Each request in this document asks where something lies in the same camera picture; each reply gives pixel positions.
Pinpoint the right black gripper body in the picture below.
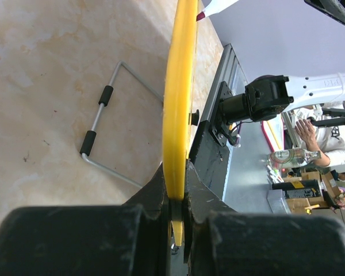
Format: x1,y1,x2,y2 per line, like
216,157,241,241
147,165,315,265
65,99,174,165
304,0,345,25

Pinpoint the cardboard boxes background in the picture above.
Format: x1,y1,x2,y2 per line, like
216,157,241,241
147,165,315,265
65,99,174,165
283,171,341,214

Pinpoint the yellow framed whiteboard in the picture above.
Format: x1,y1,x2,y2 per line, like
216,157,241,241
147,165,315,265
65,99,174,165
162,1,198,246

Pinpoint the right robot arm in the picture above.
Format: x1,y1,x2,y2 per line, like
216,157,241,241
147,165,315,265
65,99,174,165
218,1,345,123

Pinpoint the person in white shirt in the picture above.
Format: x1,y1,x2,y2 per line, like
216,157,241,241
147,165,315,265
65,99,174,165
294,108,345,167

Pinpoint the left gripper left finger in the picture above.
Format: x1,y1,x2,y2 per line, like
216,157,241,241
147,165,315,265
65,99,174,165
0,168,171,275

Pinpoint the black cylinder can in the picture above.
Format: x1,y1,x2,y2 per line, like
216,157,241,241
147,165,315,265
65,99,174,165
272,179,322,199

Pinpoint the clear glass bottle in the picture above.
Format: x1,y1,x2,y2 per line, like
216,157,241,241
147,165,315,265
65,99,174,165
266,148,321,170

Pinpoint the white marker purple cap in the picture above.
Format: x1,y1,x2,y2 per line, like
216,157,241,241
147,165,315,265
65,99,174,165
196,0,239,21

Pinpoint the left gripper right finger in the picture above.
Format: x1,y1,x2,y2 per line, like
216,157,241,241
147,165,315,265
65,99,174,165
183,162,345,275

